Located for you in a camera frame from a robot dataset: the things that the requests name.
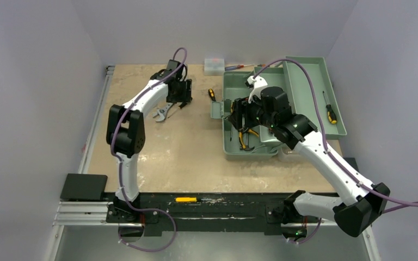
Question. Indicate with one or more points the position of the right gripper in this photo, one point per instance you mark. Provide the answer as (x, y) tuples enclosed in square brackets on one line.
[(243, 112)]

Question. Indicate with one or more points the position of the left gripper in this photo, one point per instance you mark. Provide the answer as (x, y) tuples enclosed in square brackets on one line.
[(185, 95)]

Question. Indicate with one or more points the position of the medium black yellow screwdriver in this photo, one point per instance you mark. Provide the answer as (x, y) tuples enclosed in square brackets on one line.
[(178, 108)]

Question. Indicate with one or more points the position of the yellow needle nose pliers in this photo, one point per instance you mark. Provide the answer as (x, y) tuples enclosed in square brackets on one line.
[(243, 138)]

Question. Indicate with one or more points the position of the stubby black yellow screwdriver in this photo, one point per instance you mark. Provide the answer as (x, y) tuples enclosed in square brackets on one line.
[(212, 95)]

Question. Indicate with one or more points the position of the green plastic tool box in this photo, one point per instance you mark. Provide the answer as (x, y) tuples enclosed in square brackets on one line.
[(302, 80)]

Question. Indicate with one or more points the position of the long black yellow screwdriver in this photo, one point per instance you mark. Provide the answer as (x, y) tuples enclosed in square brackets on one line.
[(332, 118)]

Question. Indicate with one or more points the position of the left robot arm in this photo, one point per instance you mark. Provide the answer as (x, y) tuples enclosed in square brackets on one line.
[(126, 128)]

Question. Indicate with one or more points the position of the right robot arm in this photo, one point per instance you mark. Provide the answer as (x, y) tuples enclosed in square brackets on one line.
[(359, 201)]

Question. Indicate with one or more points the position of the red adjustable wrench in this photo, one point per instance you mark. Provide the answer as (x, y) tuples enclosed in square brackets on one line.
[(160, 114)]

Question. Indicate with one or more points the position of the small clear parts box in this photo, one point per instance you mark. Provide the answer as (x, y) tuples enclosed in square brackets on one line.
[(214, 66)]

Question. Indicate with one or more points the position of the red blue small screwdriver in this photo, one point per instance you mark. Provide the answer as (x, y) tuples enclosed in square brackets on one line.
[(236, 67)]

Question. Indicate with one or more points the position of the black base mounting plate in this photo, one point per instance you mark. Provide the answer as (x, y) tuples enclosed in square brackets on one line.
[(156, 212)]

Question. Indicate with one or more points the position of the yellow precision screwdriver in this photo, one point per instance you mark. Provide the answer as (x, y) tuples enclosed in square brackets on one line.
[(190, 199)]

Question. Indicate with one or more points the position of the right black corner block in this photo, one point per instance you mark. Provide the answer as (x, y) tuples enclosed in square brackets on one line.
[(352, 162)]

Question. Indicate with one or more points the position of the black corner block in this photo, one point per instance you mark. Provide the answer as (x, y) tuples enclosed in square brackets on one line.
[(83, 187), (352, 162)]

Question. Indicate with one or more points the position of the left black corner block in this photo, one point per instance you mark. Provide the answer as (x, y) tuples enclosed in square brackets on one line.
[(83, 187)]

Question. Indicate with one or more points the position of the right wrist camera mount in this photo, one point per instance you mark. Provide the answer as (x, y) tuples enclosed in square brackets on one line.
[(257, 84)]

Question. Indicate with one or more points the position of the aluminium rail frame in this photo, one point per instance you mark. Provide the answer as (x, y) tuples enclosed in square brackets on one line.
[(325, 241)]

